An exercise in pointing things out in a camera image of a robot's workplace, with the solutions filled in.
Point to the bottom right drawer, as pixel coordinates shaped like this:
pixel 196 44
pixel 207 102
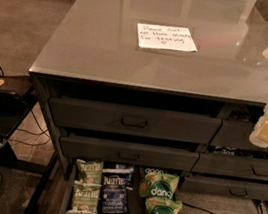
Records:
pixel 226 187

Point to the middle left drawer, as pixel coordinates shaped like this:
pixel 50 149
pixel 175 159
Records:
pixel 118 151

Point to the blue Kettle chip bag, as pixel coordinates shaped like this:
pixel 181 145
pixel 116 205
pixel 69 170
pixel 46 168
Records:
pixel 114 193

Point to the grey drawer cabinet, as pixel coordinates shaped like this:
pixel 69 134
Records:
pixel 94 55

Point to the top left drawer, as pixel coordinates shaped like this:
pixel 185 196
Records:
pixel 139 121

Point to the green Dang bag top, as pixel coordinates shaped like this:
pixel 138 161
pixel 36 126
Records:
pixel 157 182

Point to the middle right drawer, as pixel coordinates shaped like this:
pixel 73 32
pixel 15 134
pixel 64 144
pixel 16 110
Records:
pixel 232 166

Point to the green Dang bag middle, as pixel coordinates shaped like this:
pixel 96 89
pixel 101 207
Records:
pixel 159 205

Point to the green Kettle bag middle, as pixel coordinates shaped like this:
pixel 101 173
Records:
pixel 85 196

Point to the green dang bag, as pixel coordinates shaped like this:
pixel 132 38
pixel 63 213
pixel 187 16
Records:
pixel 159 205
pixel 157 182

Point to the top right drawer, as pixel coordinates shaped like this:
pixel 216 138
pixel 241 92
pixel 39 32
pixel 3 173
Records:
pixel 235 134

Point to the white handwritten paper note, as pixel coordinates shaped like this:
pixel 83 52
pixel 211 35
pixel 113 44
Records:
pixel 165 38

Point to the green Kettle bag top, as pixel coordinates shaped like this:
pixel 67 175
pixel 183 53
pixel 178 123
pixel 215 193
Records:
pixel 89 171

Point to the black side table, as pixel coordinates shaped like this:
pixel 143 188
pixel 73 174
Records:
pixel 1 104

